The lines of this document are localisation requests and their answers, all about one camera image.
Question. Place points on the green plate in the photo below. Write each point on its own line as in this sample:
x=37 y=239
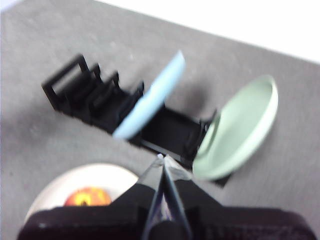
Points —
x=240 y=130

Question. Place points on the cream yellow plate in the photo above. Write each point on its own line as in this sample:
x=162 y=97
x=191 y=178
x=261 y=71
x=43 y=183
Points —
x=57 y=185

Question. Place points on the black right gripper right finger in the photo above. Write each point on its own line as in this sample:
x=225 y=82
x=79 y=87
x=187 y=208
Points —
x=225 y=222

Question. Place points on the black plate rack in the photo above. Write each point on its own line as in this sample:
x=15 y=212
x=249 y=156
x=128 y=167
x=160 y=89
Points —
x=172 y=132

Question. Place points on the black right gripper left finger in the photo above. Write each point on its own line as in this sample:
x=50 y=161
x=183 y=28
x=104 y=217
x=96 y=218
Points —
x=105 y=222

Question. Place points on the red apple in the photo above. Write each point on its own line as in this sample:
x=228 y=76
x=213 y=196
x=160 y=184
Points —
x=87 y=197

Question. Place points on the blue plate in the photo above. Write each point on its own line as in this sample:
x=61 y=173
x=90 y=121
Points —
x=155 y=100

